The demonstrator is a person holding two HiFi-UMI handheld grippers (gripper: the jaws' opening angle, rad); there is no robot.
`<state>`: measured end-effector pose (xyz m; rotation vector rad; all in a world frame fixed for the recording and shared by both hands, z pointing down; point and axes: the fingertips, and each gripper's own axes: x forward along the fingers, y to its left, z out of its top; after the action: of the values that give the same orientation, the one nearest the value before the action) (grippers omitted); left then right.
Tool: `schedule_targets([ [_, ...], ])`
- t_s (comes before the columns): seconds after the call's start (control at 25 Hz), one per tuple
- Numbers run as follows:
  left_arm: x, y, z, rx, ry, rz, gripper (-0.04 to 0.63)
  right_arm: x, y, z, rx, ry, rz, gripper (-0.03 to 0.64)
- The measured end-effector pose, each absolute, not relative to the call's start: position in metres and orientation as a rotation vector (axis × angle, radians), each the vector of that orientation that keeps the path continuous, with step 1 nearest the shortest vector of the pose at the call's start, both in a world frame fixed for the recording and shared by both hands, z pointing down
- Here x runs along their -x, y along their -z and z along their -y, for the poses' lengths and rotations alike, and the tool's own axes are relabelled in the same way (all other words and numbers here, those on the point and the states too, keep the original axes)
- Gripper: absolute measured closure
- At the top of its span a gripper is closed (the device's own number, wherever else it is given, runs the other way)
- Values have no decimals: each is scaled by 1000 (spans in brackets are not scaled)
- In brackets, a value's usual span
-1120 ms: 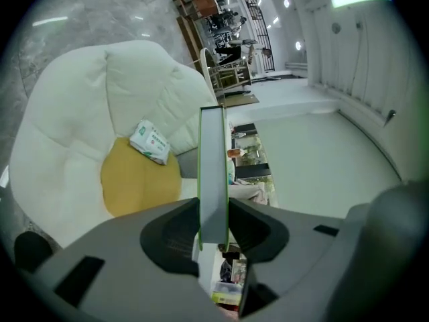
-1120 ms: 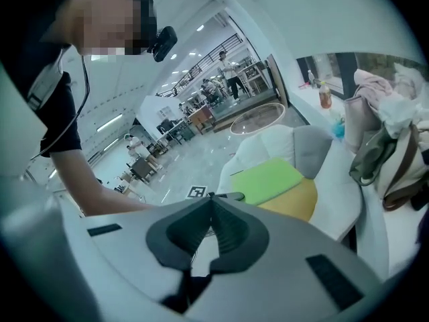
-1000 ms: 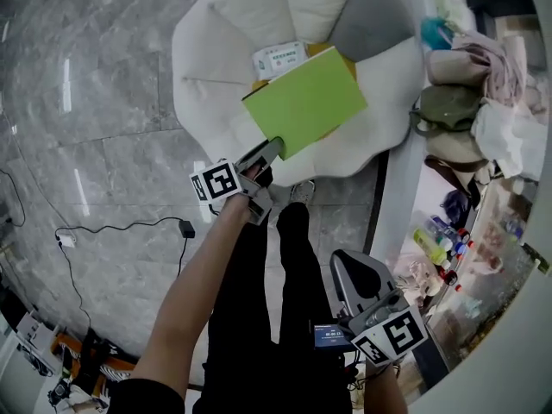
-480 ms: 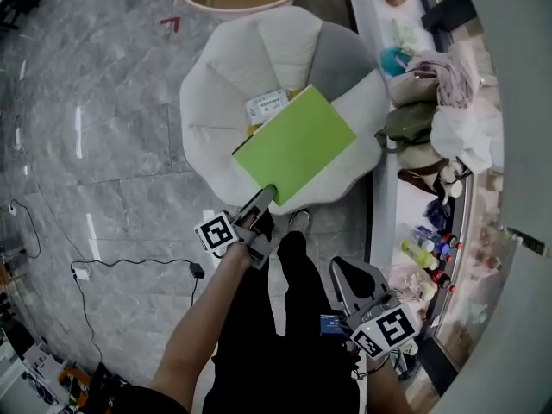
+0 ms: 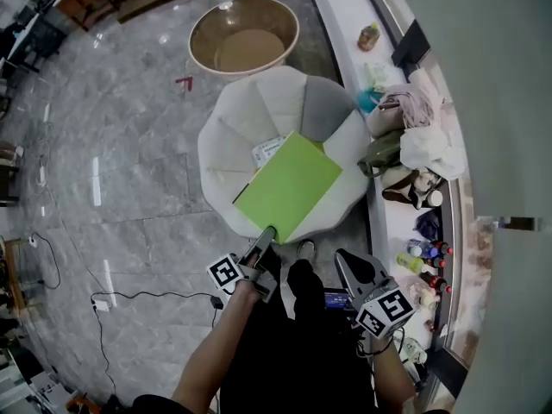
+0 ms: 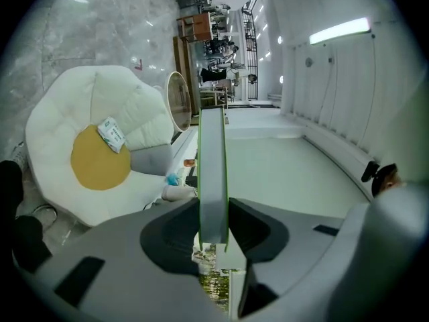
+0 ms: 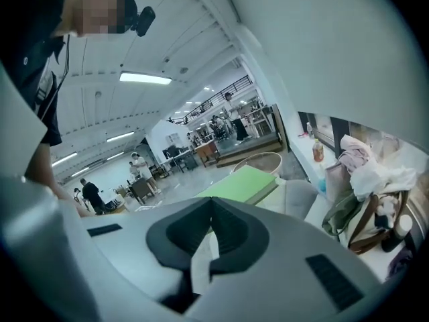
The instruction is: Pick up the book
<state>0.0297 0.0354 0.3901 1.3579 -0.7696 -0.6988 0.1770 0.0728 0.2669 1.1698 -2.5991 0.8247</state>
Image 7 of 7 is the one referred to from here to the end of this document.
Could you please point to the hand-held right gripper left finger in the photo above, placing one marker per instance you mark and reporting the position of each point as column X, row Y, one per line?
column 134, row 247

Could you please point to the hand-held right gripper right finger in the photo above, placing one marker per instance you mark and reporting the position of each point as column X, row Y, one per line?
column 285, row 247

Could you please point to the white flower-shaped pouf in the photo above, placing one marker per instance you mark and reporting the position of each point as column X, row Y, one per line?
column 298, row 200

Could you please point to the green notebook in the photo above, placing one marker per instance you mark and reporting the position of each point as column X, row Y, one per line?
column 241, row 183

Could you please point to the person's left forearm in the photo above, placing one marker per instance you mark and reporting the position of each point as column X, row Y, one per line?
column 40, row 169

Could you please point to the small wooden desk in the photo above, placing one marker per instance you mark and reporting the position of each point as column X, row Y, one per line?
column 142, row 188

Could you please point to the olive green bag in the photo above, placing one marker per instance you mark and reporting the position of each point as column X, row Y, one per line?
column 342, row 213

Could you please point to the teal fluffy item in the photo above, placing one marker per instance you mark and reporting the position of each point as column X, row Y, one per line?
column 321, row 186

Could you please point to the beige handbag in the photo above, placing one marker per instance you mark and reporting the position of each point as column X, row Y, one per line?
column 336, row 179

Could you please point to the round beige tub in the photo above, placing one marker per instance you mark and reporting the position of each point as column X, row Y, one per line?
column 264, row 161

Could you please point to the ceiling light bar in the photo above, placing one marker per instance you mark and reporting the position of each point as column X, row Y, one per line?
column 120, row 137
column 145, row 78
column 64, row 159
column 115, row 156

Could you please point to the raised wooden platform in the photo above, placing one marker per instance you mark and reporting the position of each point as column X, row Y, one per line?
column 248, row 153

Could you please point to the amber tea bottle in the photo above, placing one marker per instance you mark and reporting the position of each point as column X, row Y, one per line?
column 318, row 151

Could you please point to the black cabinet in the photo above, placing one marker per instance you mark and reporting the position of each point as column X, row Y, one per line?
column 188, row 161

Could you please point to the black flask white lid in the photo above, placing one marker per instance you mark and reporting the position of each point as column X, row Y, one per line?
column 395, row 237

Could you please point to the dark purple folded cloth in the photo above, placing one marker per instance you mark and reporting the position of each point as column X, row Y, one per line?
column 400, row 262

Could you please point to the white crumpled cloth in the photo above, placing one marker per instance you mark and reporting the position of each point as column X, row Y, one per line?
column 382, row 179

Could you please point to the wooden cabinet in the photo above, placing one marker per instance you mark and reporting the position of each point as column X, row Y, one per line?
column 206, row 153

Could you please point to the small clear bottle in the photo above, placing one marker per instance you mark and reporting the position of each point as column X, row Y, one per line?
column 308, row 129

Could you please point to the pink garment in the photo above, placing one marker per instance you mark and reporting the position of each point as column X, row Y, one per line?
column 355, row 149

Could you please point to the black metal railing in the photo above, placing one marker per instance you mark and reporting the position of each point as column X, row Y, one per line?
column 228, row 91

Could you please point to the person's black shirt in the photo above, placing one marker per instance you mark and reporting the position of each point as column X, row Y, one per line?
column 23, row 45

